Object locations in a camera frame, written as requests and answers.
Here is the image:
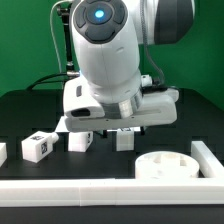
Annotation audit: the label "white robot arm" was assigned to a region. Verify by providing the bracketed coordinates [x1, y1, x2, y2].
[63, 0, 195, 132]

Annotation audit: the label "white L-shaped fence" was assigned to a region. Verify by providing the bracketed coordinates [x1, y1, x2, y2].
[0, 141, 224, 207]

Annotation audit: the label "white cable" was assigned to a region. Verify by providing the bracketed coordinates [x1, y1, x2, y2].
[49, 0, 72, 74]

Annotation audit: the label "black cables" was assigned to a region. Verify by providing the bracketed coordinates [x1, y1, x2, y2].
[26, 73, 80, 91]

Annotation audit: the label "white round stool seat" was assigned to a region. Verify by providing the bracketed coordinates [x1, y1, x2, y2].
[135, 151, 200, 179]

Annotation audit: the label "white marker sheet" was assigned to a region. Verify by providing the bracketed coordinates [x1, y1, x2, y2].
[55, 116, 68, 133]

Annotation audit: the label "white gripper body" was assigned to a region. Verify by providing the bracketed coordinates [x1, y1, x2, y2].
[63, 79, 179, 132]

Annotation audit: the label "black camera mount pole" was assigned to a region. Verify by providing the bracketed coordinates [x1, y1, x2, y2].
[57, 4, 80, 80]

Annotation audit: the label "white block at left edge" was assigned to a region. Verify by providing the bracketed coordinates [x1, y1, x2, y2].
[0, 143, 7, 167]

